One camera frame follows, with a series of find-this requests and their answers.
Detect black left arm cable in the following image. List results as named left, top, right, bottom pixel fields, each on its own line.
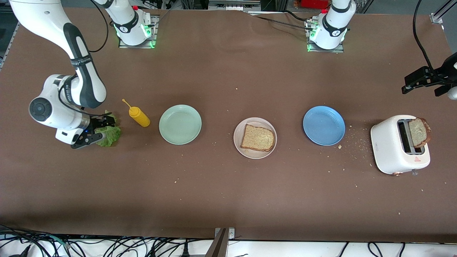
left=412, top=0, right=434, bottom=70

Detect black cable tangle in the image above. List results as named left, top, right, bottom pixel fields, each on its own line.
left=0, top=224, right=250, bottom=257

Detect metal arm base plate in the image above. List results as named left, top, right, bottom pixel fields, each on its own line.
left=119, top=14, right=158, bottom=49
left=305, top=18, right=345, bottom=53

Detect grey power strip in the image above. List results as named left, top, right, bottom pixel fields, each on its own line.
left=208, top=0, right=262, bottom=12

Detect small metal bracket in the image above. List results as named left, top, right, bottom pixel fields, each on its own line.
left=214, top=227, right=236, bottom=240

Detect brown crust bread slice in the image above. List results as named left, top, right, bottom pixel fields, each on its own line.
left=408, top=118, right=432, bottom=148
left=240, top=124, right=275, bottom=152

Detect red box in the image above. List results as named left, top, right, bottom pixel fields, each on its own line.
left=299, top=0, right=331, bottom=10

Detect brown table cover sheet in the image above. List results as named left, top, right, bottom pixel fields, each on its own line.
left=0, top=6, right=457, bottom=244

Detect white toaster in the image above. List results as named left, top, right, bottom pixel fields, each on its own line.
left=370, top=115, right=431, bottom=176

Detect green lettuce leaf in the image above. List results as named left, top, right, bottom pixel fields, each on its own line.
left=94, top=114, right=122, bottom=147

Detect pale green plate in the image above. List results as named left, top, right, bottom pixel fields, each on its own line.
left=159, top=104, right=202, bottom=145

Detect aluminium frame profile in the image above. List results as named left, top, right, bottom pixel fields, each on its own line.
left=0, top=21, right=20, bottom=70
left=430, top=0, right=451, bottom=25

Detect beige plate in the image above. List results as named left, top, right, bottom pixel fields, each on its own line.
left=233, top=117, right=277, bottom=159

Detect yellow mustard squeeze bottle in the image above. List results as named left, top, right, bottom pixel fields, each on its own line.
left=122, top=99, right=151, bottom=127

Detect black base cable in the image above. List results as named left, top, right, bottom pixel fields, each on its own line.
left=254, top=15, right=315, bottom=32
left=284, top=10, right=309, bottom=22

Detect blue plate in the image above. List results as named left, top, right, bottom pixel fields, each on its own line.
left=303, top=106, right=346, bottom=146

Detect grey metal pole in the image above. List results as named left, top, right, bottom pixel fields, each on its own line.
left=205, top=228, right=227, bottom=257

